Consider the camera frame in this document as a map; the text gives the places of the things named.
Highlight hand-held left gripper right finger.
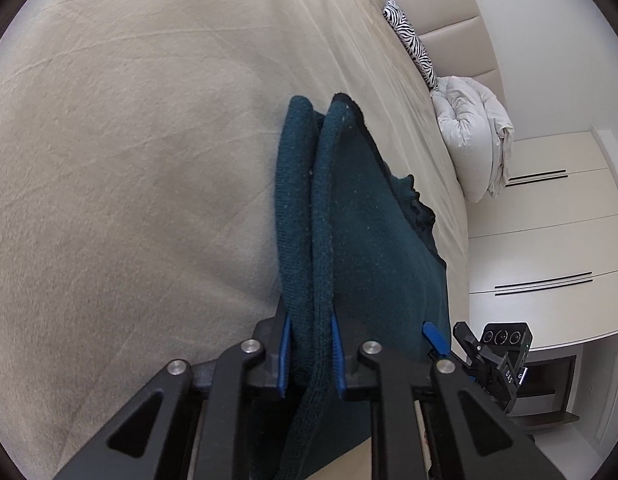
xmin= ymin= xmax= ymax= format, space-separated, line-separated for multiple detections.
xmin=330 ymin=312 xmax=564 ymax=480

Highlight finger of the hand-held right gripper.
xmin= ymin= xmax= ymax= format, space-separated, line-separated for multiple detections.
xmin=422 ymin=322 xmax=452 ymax=362
xmin=453 ymin=322 xmax=484 ymax=367

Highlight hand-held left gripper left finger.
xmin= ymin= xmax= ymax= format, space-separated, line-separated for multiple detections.
xmin=54 ymin=305 xmax=294 ymax=480

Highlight dark green knitted sweater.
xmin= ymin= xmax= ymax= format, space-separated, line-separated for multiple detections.
xmin=274 ymin=92 xmax=452 ymax=480

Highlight dark wooden shelf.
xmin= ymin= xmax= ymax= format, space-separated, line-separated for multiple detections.
xmin=511 ymin=355 xmax=580 ymax=427

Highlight white wardrobe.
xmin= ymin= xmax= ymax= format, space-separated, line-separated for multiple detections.
xmin=466 ymin=125 xmax=618 ymax=352

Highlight white folded duvet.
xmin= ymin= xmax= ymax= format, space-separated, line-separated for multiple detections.
xmin=431 ymin=76 xmax=514 ymax=204

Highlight bed with beige sheet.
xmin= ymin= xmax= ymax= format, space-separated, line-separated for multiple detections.
xmin=0 ymin=0 xmax=470 ymax=480

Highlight zebra print pillow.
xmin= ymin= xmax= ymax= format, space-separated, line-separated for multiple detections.
xmin=383 ymin=0 xmax=437 ymax=90

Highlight cream padded headboard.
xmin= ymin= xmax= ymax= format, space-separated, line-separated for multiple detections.
xmin=349 ymin=0 xmax=504 ymax=97

